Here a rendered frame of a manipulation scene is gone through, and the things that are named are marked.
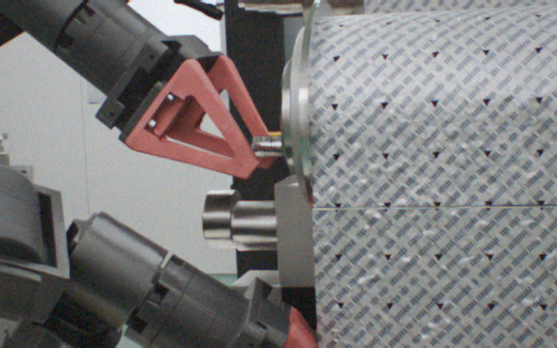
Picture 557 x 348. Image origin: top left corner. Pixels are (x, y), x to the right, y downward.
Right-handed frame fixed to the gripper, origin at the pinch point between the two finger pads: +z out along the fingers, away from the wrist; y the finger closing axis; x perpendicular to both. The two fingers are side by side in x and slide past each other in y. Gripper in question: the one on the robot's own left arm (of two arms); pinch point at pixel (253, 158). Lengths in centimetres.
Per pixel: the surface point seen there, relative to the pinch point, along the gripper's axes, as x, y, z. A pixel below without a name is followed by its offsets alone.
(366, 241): 2.0, 7.2, 9.2
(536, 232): 8.5, 7.2, 16.4
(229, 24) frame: 1.7, -26.9, -12.2
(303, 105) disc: 6.1, 7.5, 1.4
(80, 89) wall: -161, -549, -169
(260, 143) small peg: 1.1, 0.1, -0.2
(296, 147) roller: 3.5, 5.7, 2.4
